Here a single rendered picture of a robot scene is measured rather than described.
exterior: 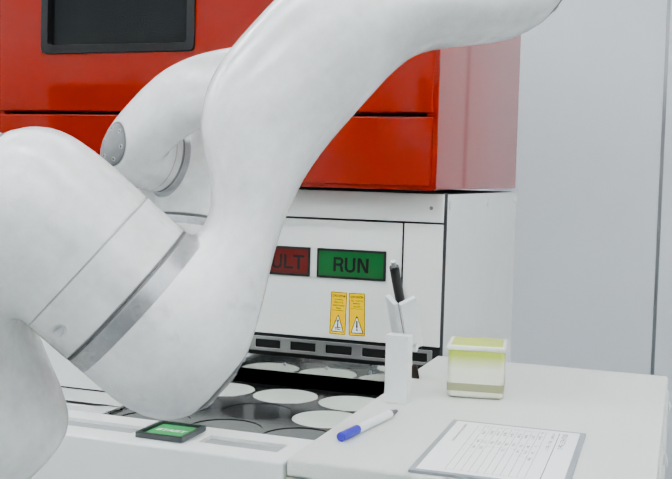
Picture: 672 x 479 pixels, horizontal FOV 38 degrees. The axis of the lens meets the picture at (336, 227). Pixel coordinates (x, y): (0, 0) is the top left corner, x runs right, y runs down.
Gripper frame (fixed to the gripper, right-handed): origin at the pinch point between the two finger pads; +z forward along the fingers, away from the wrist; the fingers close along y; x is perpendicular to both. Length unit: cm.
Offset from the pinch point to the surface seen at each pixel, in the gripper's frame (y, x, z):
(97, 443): 3.3, -6.2, 6.2
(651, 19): -187, 40, -112
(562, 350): -208, 18, -16
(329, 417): -39.0, 4.6, 3.0
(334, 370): -57, -2, -4
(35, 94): -44, -57, -47
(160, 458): 3.2, 1.3, 6.9
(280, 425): -31.8, 0.1, 4.4
